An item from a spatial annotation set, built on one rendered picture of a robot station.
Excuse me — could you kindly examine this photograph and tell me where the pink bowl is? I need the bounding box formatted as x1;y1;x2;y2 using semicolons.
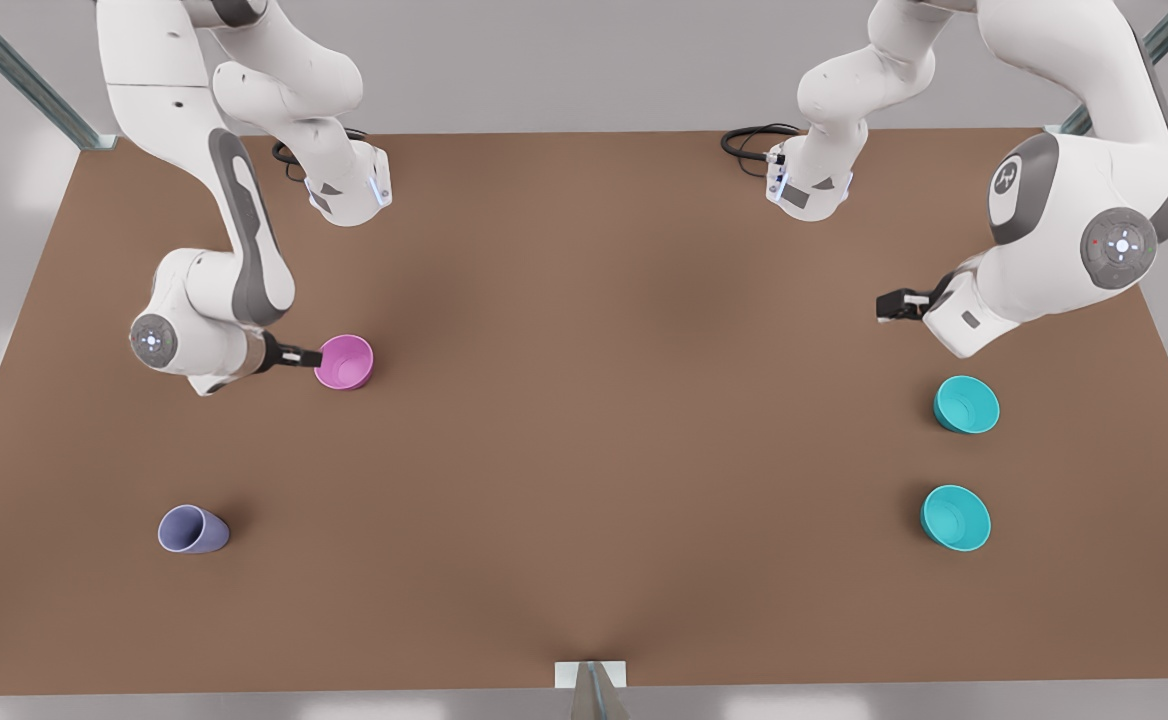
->
314;334;375;391

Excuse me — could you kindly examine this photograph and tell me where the teal bowl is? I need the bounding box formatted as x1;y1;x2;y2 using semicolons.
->
933;375;1001;435
920;484;992;552

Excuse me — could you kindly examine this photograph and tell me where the lavender cup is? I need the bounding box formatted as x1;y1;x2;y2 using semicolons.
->
157;504;231;555

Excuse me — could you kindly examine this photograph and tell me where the black cable loop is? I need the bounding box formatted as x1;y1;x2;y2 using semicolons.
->
272;127;370;183
720;123;803;180

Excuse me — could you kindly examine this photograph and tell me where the silver frame post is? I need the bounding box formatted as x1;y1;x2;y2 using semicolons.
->
555;660;629;720
0;0;117;152
1046;0;1168;136

